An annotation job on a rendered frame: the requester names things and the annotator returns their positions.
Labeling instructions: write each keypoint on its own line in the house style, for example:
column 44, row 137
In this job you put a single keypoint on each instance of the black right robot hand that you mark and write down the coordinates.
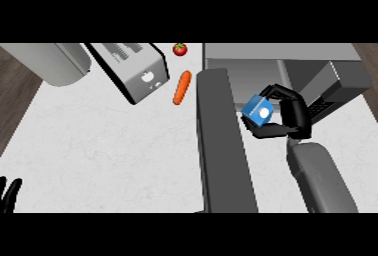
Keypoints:
column 297, row 113

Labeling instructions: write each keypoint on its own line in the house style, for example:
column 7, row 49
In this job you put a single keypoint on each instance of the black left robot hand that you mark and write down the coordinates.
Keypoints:
column 9, row 196

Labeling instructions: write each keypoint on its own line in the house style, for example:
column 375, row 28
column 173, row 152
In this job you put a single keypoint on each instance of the blue milk carton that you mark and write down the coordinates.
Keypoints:
column 257, row 110

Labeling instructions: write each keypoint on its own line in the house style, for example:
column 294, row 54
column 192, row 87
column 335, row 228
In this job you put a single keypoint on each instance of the grey microwave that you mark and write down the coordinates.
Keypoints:
column 304, row 73

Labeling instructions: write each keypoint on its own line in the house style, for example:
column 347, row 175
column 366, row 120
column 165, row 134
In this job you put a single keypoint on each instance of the dark grey microwave door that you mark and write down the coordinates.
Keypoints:
column 222, row 140

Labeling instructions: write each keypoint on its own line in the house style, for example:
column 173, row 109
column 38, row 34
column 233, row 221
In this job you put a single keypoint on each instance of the orange carrot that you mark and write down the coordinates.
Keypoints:
column 182, row 87

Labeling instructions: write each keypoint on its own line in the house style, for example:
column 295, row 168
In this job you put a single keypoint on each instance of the red tomato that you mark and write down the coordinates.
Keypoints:
column 180, row 49

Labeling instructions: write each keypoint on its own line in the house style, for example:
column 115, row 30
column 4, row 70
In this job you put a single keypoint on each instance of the silver toaster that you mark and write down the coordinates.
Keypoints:
column 133, row 68

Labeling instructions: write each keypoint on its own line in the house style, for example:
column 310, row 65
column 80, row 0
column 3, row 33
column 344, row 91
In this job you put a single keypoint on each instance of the pale grey rounded appliance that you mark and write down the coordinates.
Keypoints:
column 52, row 63

